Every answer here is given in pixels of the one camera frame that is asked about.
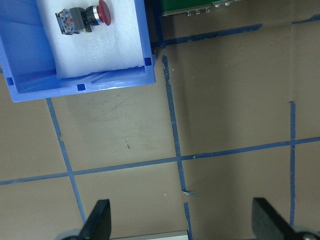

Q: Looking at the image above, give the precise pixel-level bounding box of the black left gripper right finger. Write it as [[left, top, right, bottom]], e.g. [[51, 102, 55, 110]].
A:
[[251, 197, 299, 240]]

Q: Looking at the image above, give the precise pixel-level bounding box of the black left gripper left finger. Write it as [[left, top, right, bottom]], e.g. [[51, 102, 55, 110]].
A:
[[78, 199, 111, 240]]

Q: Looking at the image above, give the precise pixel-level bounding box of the red emergency stop button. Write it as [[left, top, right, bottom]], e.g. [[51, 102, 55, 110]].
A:
[[55, 0, 112, 36]]

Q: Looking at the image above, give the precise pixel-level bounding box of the blue left plastic bin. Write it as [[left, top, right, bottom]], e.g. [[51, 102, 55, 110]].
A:
[[0, 0, 156, 102]]

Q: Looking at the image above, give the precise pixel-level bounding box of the white foam pad left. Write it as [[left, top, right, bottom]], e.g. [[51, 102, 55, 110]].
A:
[[36, 0, 144, 79]]

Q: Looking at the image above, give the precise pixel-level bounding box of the green conveyor belt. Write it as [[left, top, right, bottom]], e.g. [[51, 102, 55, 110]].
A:
[[159, 0, 236, 17]]

